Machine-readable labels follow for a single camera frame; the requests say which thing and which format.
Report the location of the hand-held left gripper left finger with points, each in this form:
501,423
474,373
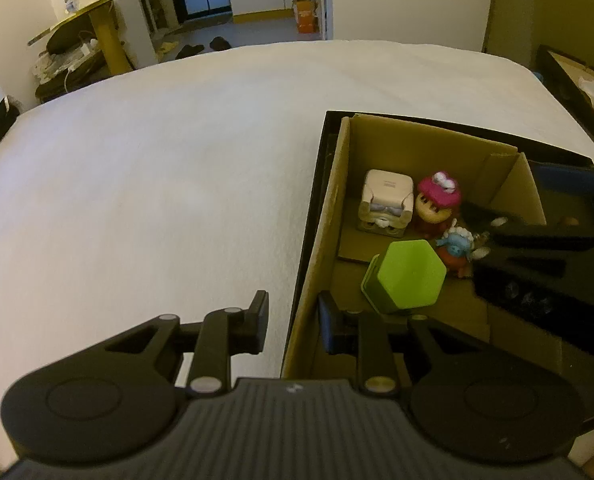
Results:
259,322

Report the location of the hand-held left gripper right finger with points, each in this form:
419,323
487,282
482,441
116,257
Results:
331,330

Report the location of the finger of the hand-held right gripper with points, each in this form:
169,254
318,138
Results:
569,180
482,215

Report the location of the pink hat toy figure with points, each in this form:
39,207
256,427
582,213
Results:
437,200

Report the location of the blue-haired toy figure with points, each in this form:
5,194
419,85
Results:
454,255

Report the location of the green hexagonal toy box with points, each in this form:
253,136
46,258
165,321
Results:
412,275

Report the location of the pale cube toy figure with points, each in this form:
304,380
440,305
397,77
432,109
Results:
384,200

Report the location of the brown cardboard box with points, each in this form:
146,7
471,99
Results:
347,200

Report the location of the black flat box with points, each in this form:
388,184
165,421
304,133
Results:
562,85

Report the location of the olive green chair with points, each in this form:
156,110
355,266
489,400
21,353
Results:
537,10

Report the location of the orange cardboard box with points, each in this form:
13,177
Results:
307,12

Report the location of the black slipper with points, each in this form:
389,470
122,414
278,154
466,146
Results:
221,43
189,51

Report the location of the pile of clutter under table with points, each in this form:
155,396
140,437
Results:
67,67

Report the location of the round yellow-legged table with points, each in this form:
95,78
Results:
104,20

